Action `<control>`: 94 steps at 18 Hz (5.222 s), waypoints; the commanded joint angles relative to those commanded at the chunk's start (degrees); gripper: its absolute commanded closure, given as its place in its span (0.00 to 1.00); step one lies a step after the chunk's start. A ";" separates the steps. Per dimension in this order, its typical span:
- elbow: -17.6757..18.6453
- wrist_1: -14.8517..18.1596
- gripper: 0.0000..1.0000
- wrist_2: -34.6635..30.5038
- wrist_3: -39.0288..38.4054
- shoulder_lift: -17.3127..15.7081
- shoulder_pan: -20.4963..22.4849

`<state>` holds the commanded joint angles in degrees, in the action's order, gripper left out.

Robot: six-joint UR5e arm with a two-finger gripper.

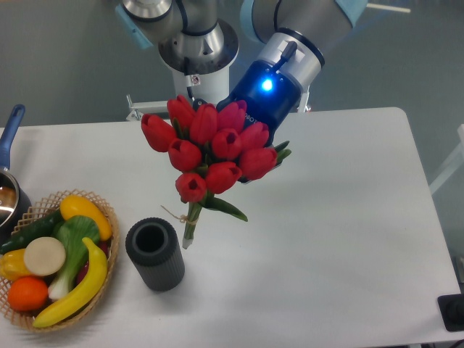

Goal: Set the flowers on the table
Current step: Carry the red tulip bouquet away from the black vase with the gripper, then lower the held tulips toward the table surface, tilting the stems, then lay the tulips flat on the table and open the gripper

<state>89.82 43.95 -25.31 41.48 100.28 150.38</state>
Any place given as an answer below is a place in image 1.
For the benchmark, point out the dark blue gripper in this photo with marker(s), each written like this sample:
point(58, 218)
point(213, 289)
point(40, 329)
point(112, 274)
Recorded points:
point(276, 80)

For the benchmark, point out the red tulip bouquet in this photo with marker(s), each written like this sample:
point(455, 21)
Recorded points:
point(213, 149)

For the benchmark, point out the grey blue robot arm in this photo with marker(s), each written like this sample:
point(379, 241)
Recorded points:
point(192, 39)

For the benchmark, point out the dark grey ribbed vase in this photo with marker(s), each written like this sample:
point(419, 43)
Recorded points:
point(152, 246)

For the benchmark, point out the yellow squash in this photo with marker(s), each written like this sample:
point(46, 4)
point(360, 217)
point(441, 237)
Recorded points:
point(74, 205)

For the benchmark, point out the red fruit in basket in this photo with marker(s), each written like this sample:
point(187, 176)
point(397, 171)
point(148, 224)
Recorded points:
point(104, 246)

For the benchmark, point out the woven wicker basket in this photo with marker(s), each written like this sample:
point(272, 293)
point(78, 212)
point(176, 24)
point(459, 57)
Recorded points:
point(39, 210)

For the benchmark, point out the green bok choy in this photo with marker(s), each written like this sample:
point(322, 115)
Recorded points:
point(70, 234)

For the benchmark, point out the yellow banana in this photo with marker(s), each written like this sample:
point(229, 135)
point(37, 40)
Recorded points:
point(82, 294)

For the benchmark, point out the dark green cucumber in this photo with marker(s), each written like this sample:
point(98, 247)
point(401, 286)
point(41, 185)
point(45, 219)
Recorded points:
point(42, 227)

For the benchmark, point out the beige round disc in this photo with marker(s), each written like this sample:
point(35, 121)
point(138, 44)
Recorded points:
point(44, 256)

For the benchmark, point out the yellow bell pepper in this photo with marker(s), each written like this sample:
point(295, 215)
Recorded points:
point(13, 265)

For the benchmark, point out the orange fruit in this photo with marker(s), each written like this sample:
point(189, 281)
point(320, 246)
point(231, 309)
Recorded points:
point(27, 294)

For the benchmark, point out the black device at table edge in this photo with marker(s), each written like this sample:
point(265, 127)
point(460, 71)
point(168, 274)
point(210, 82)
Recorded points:
point(451, 309)

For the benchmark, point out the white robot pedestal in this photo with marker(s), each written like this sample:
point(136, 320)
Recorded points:
point(212, 87)

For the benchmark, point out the white table clamp bracket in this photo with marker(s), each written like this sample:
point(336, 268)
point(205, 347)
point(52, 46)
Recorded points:
point(138, 109)

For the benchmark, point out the blue handled saucepan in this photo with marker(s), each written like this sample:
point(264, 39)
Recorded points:
point(14, 201)

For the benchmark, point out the white frame at right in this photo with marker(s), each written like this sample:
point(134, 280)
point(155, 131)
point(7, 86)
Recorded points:
point(449, 166)

